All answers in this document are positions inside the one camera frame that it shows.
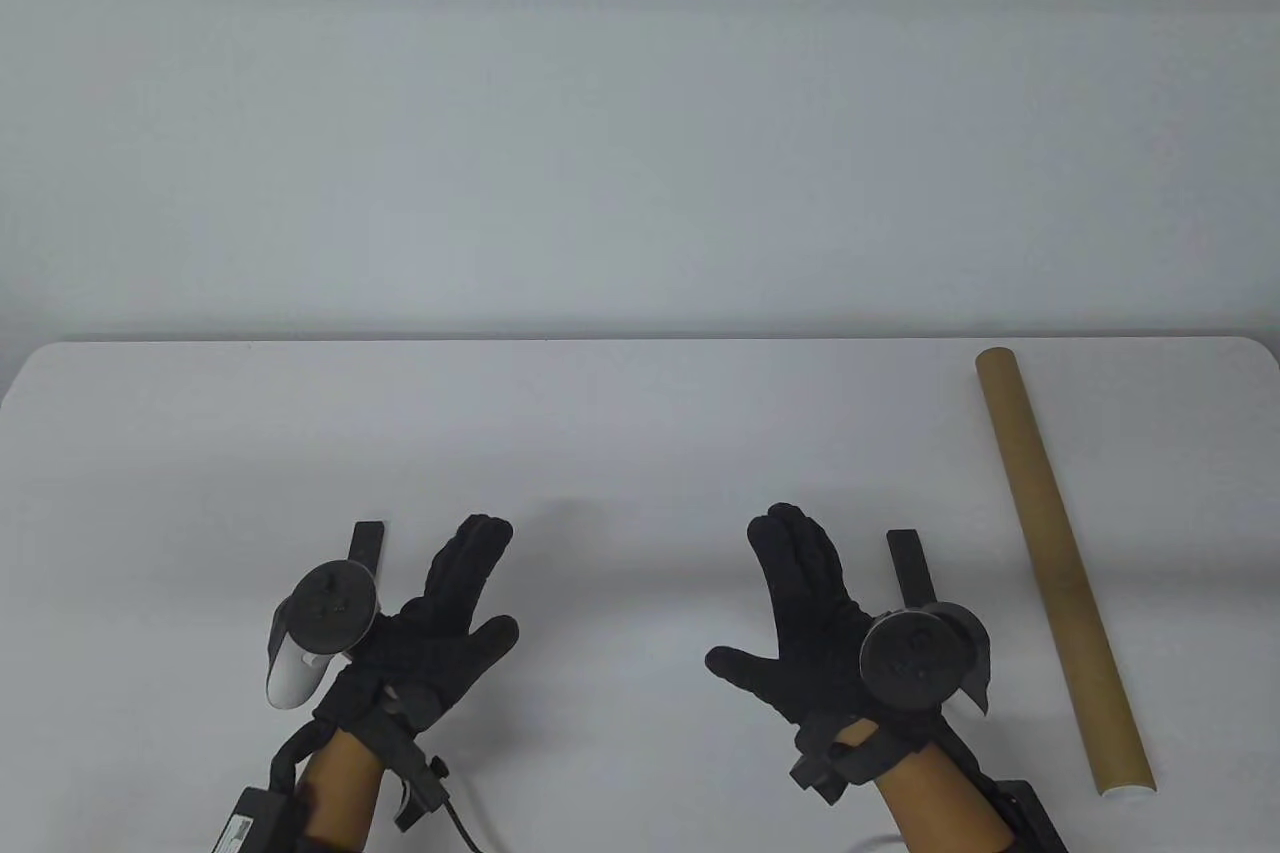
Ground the person's right hand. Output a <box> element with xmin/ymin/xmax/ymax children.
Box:
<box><xmin>705</xmin><ymin>503</ymin><xmax>956</xmax><ymax>764</ymax></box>

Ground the person's left hand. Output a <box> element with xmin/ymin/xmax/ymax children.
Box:
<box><xmin>315</xmin><ymin>513</ymin><xmax>521</xmax><ymax>744</ymax></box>

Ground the black bar paperweight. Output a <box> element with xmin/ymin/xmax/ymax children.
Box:
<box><xmin>348</xmin><ymin>521</ymin><xmax>387</xmax><ymax>579</ymax></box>
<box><xmin>886</xmin><ymin>529</ymin><xmax>939</xmax><ymax>614</ymax></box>

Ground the brown cardboard mailing tube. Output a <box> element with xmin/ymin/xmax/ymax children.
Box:
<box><xmin>975</xmin><ymin>348</ymin><xmax>1156</xmax><ymax>799</ymax></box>

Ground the person's right forearm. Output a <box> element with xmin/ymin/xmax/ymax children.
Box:
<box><xmin>835</xmin><ymin>728</ymin><xmax>1016</xmax><ymax>853</ymax></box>

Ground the person's left forearm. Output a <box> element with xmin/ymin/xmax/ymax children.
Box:
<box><xmin>300</xmin><ymin>728</ymin><xmax>386</xmax><ymax>844</ymax></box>

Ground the grey white right controller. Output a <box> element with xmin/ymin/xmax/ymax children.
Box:
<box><xmin>860</xmin><ymin>601</ymin><xmax>993</xmax><ymax>716</ymax></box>

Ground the grey white controller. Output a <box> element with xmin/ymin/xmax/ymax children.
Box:
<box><xmin>265</xmin><ymin>561</ymin><xmax>383</xmax><ymax>709</ymax></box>
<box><xmin>860</xmin><ymin>601</ymin><xmax>993</xmax><ymax>716</ymax></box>

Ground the grey white left controller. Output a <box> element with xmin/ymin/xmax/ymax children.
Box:
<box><xmin>265</xmin><ymin>561</ymin><xmax>383</xmax><ymax>709</ymax></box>

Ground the black right wrist strap mount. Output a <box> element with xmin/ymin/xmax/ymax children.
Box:
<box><xmin>790</xmin><ymin>713</ymin><xmax>926</xmax><ymax>806</ymax></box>

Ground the black wrist strap mount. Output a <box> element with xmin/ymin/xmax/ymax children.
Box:
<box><xmin>790</xmin><ymin>713</ymin><xmax>926</xmax><ymax>806</ymax></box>
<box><xmin>270</xmin><ymin>683</ymin><xmax>449</xmax><ymax>832</ymax></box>

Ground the black left wrist strap mount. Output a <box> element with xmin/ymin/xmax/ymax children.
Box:
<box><xmin>270</xmin><ymin>683</ymin><xmax>449</xmax><ymax>832</ymax></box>

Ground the black cable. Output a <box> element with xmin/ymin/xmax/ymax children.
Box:
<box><xmin>445</xmin><ymin>788</ymin><xmax>491</xmax><ymax>853</ymax></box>

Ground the black labelled wrist camera box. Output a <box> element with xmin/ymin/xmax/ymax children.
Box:
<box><xmin>210</xmin><ymin>786</ymin><xmax>301</xmax><ymax>853</ymax></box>

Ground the black plain wrist camera box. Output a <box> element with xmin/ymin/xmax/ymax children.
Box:
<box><xmin>995</xmin><ymin>778</ymin><xmax>1069</xmax><ymax>853</ymax></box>

